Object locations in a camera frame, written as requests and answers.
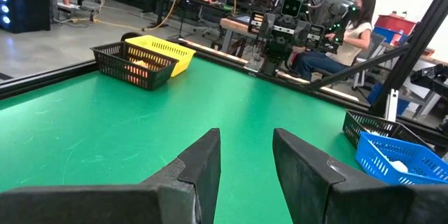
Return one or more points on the dark tablet screen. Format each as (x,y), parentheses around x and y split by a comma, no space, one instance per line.
(241,18)

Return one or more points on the blue plastic bin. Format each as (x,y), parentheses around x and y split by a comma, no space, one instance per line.
(383,35)

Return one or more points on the black mount bracket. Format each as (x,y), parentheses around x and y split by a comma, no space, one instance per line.
(130,36)

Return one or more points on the blue plastic basket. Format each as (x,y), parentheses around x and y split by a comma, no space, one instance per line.
(378,162)

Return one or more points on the black computer case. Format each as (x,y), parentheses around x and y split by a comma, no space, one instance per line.
(24,10)

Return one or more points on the black plastic basket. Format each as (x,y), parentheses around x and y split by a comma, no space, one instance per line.
(108,63)
(364,122)

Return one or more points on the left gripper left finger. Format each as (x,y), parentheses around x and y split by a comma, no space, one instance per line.
(157,203)

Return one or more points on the wooden side table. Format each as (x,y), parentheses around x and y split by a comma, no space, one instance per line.
(234,24)

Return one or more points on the blue crate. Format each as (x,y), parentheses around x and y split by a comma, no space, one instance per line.
(374,94)

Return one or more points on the yellow plastic basket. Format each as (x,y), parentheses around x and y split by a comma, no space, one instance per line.
(164,49)

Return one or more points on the silver aluminium profile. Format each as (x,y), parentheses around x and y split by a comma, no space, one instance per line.
(392,105)

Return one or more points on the white skeleton toy figure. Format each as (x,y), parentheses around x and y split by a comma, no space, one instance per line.
(399,165)

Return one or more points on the person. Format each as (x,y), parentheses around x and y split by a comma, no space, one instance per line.
(350,42)

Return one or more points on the blue grey office chair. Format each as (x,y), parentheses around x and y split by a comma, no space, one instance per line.
(374,47)

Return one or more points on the green table mat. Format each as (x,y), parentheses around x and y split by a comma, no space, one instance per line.
(105,129)

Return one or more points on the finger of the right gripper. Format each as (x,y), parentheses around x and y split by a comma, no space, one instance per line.
(302,33)
(269,26)

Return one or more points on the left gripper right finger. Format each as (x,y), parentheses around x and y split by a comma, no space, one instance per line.
(332,199)

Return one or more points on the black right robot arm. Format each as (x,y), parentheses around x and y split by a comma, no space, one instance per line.
(273,64)

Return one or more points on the red plastic bin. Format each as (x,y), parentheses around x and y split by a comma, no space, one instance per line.
(395,24)

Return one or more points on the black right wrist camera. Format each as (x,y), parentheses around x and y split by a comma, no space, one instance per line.
(292,7)

